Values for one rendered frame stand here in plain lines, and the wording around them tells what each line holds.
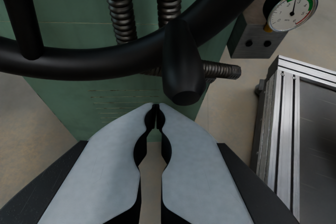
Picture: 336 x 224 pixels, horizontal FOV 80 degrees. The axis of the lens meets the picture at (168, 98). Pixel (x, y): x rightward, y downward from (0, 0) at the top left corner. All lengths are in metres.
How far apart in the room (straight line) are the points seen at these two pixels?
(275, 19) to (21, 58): 0.31
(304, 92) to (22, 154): 1.12
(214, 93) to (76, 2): 0.80
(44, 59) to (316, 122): 0.84
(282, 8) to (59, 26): 0.35
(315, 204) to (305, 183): 0.05
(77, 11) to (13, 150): 0.74
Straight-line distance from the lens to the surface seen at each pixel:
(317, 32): 1.72
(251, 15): 0.39
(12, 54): 0.20
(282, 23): 0.36
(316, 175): 0.80
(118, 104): 0.58
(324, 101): 0.97
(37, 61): 0.19
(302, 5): 0.35
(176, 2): 0.21
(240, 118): 1.01
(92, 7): 0.37
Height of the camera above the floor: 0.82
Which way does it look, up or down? 57 degrees down
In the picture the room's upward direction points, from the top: 8 degrees clockwise
